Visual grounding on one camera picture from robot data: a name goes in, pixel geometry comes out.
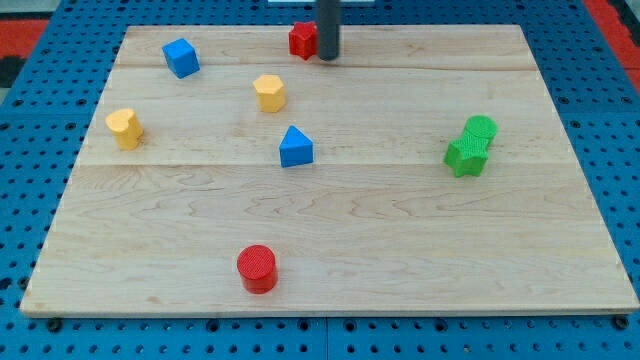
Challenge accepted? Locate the yellow hexagon block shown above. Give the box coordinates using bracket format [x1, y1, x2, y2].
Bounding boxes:
[253, 74, 286, 113]

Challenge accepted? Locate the yellow heart block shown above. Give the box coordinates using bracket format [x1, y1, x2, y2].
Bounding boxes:
[105, 108, 144, 150]

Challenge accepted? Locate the red star block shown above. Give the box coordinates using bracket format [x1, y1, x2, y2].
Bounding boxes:
[288, 21, 317, 60]

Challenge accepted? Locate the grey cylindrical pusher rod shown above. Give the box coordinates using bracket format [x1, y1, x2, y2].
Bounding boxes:
[316, 0, 341, 61]

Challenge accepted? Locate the wooden board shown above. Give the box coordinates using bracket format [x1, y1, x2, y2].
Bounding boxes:
[21, 25, 639, 318]

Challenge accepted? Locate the blue cube block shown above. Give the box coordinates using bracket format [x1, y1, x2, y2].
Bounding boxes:
[162, 38, 200, 79]

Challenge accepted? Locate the green cylinder block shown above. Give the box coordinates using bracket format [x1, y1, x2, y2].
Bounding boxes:
[464, 115, 498, 145]

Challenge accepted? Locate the blue triangle block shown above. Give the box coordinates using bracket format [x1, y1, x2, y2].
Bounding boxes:
[279, 125, 314, 168]

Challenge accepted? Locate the red cylinder block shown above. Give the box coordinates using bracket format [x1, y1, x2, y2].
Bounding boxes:
[236, 244, 278, 294]

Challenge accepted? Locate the green star block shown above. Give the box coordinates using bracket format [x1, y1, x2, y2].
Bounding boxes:
[444, 132, 490, 177]

